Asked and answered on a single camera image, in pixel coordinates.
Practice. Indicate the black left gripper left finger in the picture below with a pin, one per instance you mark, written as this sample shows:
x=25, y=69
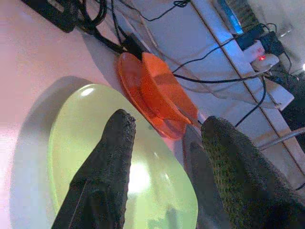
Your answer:
x=102, y=179

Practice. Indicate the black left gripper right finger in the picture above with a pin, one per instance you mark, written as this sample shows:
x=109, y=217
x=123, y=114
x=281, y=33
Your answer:
x=245, y=181

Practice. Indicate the silver faucet pipe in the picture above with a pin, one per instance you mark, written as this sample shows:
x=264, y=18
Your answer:
x=286, y=137

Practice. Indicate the green plate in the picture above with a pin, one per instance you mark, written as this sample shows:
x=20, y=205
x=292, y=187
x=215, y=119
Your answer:
x=78, y=114

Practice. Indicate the orange plastic plate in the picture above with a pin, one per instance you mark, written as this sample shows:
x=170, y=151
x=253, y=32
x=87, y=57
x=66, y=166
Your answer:
x=133, y=90

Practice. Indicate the orange plastic bowl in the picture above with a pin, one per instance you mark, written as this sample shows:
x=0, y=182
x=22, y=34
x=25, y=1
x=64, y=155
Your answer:
x=166, y=81

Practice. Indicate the white power strip red light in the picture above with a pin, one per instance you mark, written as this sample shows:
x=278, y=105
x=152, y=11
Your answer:
x=267, y=62

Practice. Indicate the black charger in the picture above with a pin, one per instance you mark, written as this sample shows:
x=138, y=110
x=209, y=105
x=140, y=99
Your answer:
x=272, y=43
x=247, y=39

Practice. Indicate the black power strip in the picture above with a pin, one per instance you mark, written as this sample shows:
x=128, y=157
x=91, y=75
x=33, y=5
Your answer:
x=54, y=16

